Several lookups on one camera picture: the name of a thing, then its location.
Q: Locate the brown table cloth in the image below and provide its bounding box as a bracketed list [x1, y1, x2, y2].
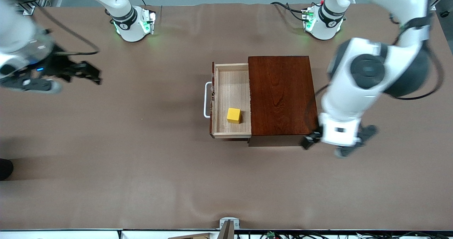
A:
[0, 2, 453, 231]

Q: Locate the light wood drawer white handle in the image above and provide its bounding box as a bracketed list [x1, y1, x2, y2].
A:
[203, 62, 252, 140]

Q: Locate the light wooden board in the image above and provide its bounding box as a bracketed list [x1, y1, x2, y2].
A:
[168, 233, 211, 239]

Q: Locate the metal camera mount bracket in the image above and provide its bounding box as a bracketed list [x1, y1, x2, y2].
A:
[219, 218, 240, 239]

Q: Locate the yellow cube block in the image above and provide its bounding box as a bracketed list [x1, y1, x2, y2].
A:
[226, 108, 242, 124]

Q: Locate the dark red-brown wooden cabinet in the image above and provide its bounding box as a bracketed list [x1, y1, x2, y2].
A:
[248, 56, 321, 147]

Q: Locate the black rounded object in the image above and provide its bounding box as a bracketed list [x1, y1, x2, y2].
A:
[0, 159, 14, 181]

